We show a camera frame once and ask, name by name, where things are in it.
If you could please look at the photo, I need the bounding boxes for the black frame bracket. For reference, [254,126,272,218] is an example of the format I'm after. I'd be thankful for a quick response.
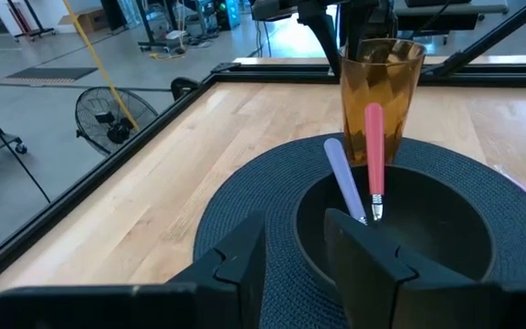
[170,76,200,102]

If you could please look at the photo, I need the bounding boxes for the yellow hanging strap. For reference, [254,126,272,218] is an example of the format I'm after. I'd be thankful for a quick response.
[61,0,140,132]

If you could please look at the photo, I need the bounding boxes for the lilac-handled metal spoon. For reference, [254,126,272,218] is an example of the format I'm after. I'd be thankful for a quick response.
[322,137,368,226]

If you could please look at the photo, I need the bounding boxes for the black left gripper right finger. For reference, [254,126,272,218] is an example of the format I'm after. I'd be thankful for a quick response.
[324,208,504,329]

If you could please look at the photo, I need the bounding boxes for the dark floor mat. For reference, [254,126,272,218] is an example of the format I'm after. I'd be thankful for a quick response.
[0,67,99,88]

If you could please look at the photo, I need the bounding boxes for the black bowl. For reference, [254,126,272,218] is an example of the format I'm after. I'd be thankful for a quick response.
[293,164,496,301]

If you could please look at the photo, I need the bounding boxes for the dark blue woven placemat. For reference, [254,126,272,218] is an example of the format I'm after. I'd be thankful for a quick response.
[193,133,526,329]

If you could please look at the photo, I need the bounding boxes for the amber faceted plastic tumbler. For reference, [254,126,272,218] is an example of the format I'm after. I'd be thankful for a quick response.
[339,37,427,166]

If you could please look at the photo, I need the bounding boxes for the black diagonal frame strut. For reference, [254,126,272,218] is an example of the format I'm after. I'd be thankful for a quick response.
[426,0,526,77]

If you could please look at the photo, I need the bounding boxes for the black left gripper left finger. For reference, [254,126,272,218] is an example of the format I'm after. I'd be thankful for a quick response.
[166,210,267,329]

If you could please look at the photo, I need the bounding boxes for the pink-handled metal utensil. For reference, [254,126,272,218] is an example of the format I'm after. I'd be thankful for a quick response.
[363,101,386,222]

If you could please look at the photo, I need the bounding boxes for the black floor fan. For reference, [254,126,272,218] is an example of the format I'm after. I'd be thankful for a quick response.
[74,86,159,157]

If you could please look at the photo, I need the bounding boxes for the grey desk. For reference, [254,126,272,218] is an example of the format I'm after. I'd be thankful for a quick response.
[393,0,510,33]

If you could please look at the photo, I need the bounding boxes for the black rolling rack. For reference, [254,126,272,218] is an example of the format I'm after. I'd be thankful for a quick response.
[5,0,57,43]

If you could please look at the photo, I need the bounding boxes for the cardboard box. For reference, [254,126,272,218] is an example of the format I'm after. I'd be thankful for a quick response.
[59,6,109,33]

